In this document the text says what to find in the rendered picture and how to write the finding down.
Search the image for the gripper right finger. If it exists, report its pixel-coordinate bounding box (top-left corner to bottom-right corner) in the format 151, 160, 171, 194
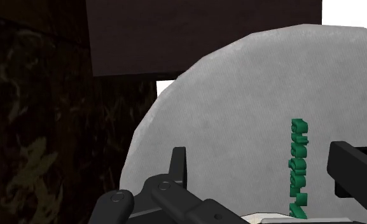
326, 141, 367, 216

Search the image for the green stacked letter figure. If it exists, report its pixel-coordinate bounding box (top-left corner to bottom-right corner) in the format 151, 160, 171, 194
288, 118, 310, 220

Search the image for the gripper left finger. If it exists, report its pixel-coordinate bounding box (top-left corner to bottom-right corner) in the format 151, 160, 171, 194
88, 146, 250, 224

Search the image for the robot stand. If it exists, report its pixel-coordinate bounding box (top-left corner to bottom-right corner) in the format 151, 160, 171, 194
85, 0, 323, 81

